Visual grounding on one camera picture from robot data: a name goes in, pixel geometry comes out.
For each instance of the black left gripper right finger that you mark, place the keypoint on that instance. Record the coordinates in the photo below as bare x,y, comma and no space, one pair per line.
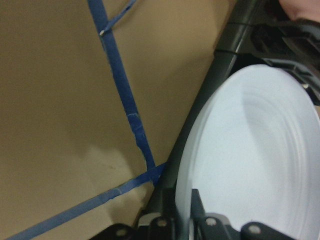
206,226

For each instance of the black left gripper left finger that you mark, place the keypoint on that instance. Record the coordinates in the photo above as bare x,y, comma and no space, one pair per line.
158,221

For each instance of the blue plate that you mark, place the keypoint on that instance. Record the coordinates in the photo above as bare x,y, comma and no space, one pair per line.
253,153

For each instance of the black dish rack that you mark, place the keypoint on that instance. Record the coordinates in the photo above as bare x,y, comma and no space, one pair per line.
257,32

